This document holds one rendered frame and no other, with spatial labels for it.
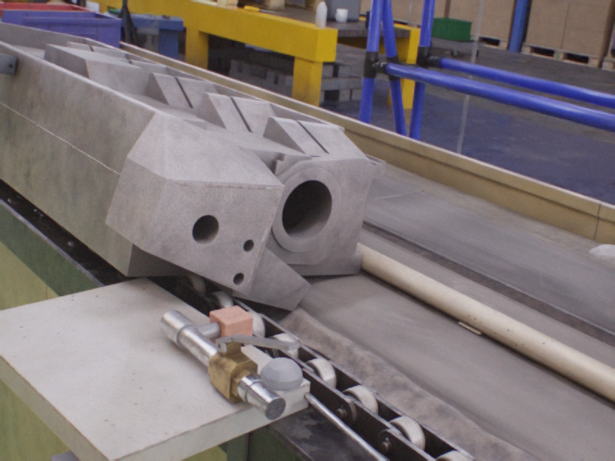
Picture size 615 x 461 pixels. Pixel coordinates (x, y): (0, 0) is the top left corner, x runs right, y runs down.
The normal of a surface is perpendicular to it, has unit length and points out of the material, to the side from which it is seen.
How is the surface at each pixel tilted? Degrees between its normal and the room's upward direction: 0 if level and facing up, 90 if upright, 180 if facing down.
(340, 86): 90
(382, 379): 52
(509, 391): 0
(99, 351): 0
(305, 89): 90
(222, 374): 90
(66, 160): 80
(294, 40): 90
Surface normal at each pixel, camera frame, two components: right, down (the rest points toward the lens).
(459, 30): 0.62, 0.29
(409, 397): -0.53, -0.53
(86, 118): -0.75, -0.01
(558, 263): 0.09, -0.94
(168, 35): 0.24, 0.35
